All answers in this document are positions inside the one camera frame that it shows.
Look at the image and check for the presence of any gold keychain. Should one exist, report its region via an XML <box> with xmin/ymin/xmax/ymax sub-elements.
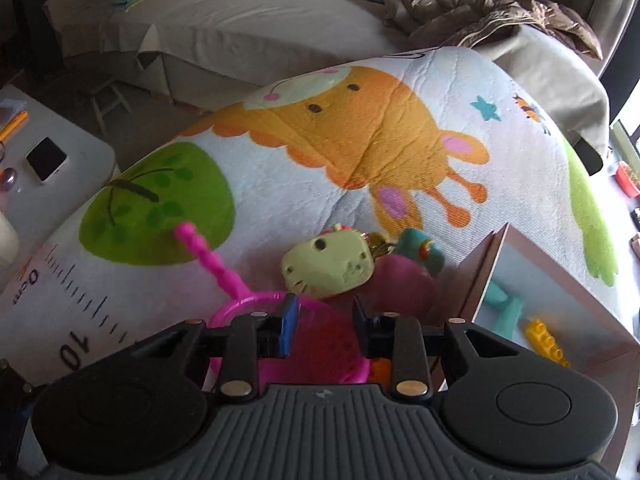
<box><xmin>367</xmin><ymin>232</ymin><xmax>398</xmax><ymax>261</ymax></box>

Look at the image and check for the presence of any white side table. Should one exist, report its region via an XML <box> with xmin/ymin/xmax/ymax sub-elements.
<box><xmin>0</xmin><ymin>85</ymin><xmax>118</xmax><ymax>301</ymax></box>

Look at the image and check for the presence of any teal and pink duck toy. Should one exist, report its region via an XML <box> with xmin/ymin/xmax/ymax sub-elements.
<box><xmin>372</xmin><ymin>227</ymin><xmax>447</xmax><ymax>321</ymax></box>

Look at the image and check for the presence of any white device with dark screen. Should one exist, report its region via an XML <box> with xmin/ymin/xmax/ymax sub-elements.
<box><xmin>26</xmin><ymin>136</ymin><xmax>68</xmax><ymax>183</ymax></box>

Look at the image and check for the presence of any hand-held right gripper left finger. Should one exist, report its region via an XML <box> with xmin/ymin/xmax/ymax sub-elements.
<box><xmin>131</xmin><ymin>293</ymin><xmax>301</xmax><ymax>401</ymax></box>

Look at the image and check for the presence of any printed giraffe play mat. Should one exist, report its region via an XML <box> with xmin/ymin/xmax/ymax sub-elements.
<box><xmin>0</xmin><ymin>46</ymin><xmax>626</xmax><ymax>411</ymax></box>

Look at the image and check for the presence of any yellow cat face toy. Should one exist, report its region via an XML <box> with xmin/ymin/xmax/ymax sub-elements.
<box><xmin>280</xmin><ymin>227</ymin><xmax>376</xmax><ymax>295</ymax></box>

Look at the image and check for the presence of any pink toy scoop net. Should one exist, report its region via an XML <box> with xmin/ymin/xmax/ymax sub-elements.
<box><xmin>174</xmin><ymin>221</ymin><xmax>372</xmax><ymax>393</ymax></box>

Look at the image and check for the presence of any small wooden stool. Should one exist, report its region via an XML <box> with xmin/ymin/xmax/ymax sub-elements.
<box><xmin>90</xmin><ymin>80</ymin><xmax>132</xmax><ymax>136</ymax></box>

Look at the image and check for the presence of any pink cardboard box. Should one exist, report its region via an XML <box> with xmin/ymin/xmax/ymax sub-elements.
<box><xmin>431</xmin><ymin>222</ymin><xmax>640</xmax><ymax>480</ymax></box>

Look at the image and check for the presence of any teal plastic toy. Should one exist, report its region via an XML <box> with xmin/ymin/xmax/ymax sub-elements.
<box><xmin>482</xmin><ymin>280</ymin><xmax>526</xmax><ymax>333</ymax></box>

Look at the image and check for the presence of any grey covered sofa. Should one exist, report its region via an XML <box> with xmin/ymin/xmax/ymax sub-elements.
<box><xmin>42</xmin><ymin>0</ymin><xmax>640</xmax><ymax>171</ymax></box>

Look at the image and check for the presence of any red basket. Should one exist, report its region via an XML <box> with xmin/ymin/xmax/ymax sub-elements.
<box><xmin>615</xmin><ymin>162</ymin><xmax>640</xmax><ymax>198</ymax></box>

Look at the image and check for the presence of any yellow building block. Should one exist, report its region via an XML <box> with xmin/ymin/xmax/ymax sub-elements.
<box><xmin>524</xmin><ymin>317</ymin><xmax>572</xmax><ymax>368</ymax></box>

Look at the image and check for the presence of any brown crumpled blanket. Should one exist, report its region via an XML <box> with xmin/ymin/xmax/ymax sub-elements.
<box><xmin>382</xmin><ymin>0</ymin><xmax>603</xmax><ymax>61</ymax></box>

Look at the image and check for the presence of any orange pen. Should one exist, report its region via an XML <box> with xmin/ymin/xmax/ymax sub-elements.
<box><xmin>0</xmin><ymin>111</ymin><xmax>30</xmax><ymax>142</ymax></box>

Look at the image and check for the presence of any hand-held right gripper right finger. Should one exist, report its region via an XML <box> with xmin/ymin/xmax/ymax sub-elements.
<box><xmin>351</xmin><ymin>295</ymin><xmax>523</xmax><ymax>401</ymax></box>

